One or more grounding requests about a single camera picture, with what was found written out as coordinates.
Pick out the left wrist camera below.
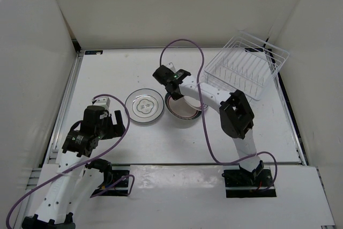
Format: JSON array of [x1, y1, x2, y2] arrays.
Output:
[[91, 97, 110, 112]]

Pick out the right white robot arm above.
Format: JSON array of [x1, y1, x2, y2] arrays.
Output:
[[153, 65, 264, 186]]

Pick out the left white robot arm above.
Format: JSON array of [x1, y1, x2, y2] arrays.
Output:
[[21, 105, 125, 228]]

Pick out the white wire dish rack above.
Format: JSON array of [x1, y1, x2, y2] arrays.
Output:
[[200, 31, 289, 105]]

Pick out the teal rimmed white plate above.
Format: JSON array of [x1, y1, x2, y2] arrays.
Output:
[[164, 93, 202, 121]]

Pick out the black label sticker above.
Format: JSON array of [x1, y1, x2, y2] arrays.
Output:
[[84, 50, 103, 55], [244, 48, 272, 53]]

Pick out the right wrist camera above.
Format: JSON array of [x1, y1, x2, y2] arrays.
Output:
[[165, 62, 176, 72]]

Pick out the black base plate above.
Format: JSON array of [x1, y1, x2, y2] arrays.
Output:
[[91, 170, 135, 198], [222, 168, 277, 198]]

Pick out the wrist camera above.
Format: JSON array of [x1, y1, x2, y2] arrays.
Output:
[[91, 97, 110, 112], [165, 62, 176, 72]]

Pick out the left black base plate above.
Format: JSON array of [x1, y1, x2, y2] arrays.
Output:
[[91, 170, 135, 198]]

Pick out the aluminium rail frame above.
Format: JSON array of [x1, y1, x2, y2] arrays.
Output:
[[25, 40, 84, 213]]

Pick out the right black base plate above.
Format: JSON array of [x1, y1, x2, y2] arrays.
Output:
[[222, 168, 277, 198]]

